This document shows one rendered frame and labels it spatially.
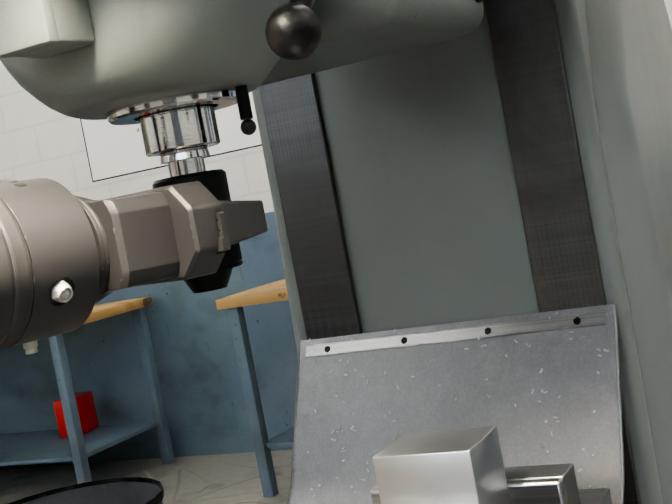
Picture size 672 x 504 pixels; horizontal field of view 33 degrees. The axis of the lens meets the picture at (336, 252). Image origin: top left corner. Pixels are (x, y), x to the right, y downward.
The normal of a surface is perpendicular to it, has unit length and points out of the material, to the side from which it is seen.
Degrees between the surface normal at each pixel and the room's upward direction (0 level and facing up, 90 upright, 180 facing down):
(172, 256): 90
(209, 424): 90
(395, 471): 90
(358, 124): 90
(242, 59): 124
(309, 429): 64
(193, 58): 130
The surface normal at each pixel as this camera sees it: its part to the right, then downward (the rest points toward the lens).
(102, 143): -0.45, 0.13
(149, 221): 0.73, -0.10
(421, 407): -0.49, -0.31
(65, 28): 0.87, -0.14
